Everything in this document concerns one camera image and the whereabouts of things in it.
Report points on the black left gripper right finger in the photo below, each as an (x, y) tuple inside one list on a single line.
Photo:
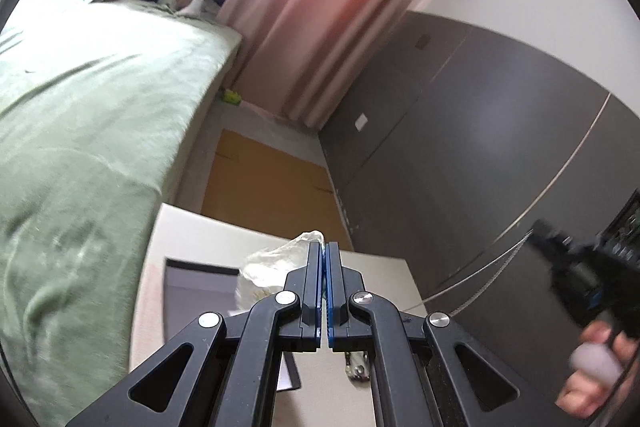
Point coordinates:
[(426, 371)]

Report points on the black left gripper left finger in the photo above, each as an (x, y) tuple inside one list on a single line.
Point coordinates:
[(218, 371)]

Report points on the white plastic bag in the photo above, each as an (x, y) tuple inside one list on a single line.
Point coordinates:
[(264, 272)]

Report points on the black jewelry box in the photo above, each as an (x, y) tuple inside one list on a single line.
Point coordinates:
[(191, 289)]

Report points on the person's right hand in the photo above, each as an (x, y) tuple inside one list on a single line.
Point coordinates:
[(597, 363)]

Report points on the dark grey wardrobe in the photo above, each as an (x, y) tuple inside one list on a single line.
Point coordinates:
[(471, 138)]

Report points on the small green toy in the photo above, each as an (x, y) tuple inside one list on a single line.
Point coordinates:
[(231, 97)]

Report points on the green bed blanket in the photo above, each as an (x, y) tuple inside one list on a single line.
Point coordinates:
[(100, 106)]

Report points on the white wall socket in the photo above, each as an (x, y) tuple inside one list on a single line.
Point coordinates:
[(360, 122)]

